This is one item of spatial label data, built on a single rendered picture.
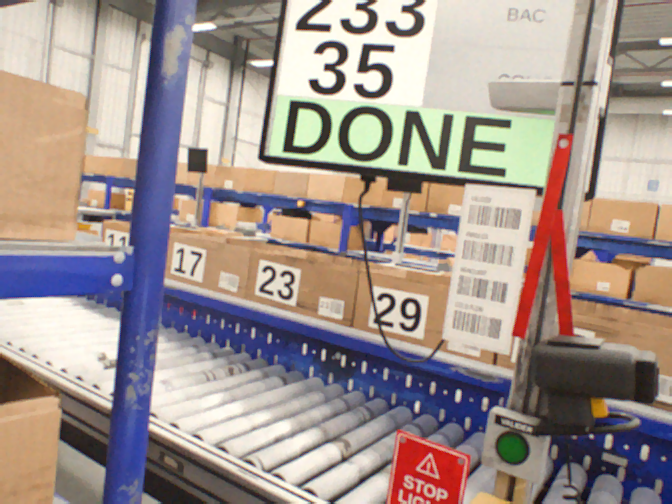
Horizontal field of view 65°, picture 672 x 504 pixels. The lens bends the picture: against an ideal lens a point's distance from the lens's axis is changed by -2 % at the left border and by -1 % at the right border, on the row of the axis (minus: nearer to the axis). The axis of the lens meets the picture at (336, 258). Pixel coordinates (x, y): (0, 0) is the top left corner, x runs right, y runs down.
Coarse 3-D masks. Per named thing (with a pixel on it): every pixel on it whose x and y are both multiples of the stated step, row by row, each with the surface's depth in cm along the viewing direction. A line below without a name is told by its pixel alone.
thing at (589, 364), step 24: (552, 360) 54; (576, 360) 53; (600, 360) 52; (624, 360) 51; (648, 360) 50; (552, 384) 54; (576, 384) 53; (600, 384) 52; (624, 384) 51; (648, 384) 50; (552, 408) 56; (576, 408) 54; (600, 408) 54; (552, 432) 55; (576, 432) 54
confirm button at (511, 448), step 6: (504, 438) 60; (510, 438) 59; (516, 438) 59; (498, 444) 60; (504, 444) 60; (510, 444) 59; (516, 444) 59; (522, 444) 59; (504, 450) 60; (510, 450) 59; (516, 450) 59; (522, 450) 58; (504, 456) 60; (510, 456) 59; (516, 456) 59; (522, 456) 59
